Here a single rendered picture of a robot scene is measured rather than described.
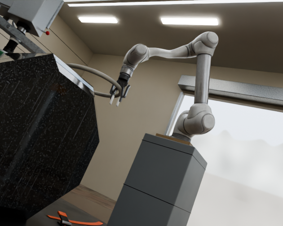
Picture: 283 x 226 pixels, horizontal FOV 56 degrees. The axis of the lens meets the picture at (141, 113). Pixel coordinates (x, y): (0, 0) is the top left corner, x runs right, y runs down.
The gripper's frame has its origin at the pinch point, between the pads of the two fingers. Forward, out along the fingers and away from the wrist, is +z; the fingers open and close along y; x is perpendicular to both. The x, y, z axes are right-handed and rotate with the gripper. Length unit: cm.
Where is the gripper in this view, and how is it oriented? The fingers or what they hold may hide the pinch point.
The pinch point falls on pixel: (115, 101)
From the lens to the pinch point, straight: 187.7
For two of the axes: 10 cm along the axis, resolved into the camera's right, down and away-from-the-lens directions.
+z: -3.2, 9.1, -2.7
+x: -1.5, -3.4, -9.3
